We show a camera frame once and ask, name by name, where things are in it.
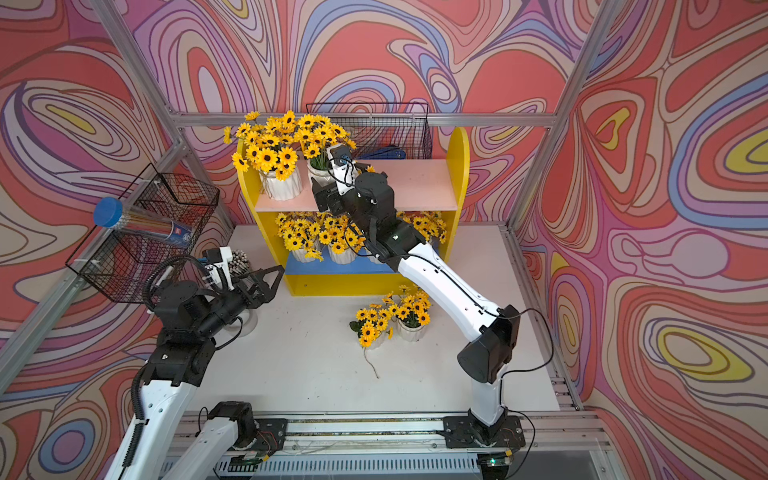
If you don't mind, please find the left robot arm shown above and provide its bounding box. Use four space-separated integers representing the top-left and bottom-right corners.
106 247 284 479

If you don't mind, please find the blue capped pencil tube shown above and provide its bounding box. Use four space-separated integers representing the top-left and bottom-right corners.
93 197 193 249

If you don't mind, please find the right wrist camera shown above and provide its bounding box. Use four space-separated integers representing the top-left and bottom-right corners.
327 144 356 195

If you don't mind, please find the clear tape roll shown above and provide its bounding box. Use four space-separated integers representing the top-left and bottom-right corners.
224 309 258 336

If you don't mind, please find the yellow shelf unit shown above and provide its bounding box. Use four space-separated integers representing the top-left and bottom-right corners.
230 127 470 296

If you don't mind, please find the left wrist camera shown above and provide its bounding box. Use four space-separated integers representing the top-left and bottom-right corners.
203 246 234 291

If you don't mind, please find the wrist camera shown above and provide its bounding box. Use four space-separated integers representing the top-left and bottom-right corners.
327 144 356 195
203 246 234 291

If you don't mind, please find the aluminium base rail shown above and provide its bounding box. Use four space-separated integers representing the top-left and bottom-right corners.
116 409 613 478

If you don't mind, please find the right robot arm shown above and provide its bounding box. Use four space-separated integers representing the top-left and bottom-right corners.
311 172 521 448

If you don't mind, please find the clear jar of pencils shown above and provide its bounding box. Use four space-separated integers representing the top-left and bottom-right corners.
228 250 251 278

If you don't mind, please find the blue item in rear basket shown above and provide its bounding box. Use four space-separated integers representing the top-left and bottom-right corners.
359 145 406 160

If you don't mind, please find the black wire basket rear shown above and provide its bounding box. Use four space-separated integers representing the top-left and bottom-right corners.
305 100 433 160

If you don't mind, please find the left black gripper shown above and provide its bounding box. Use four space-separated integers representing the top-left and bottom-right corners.
192 266 282 344

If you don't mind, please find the sunflower pot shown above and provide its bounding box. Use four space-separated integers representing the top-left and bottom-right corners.
403 211 448 250
387 285 432 343
223 111 302 201
318 213 365 265
349 304 396 350
275 212 323 264
294 115 356 186

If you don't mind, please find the black marker in basket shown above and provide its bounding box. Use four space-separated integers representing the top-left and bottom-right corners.
149 266 174 299

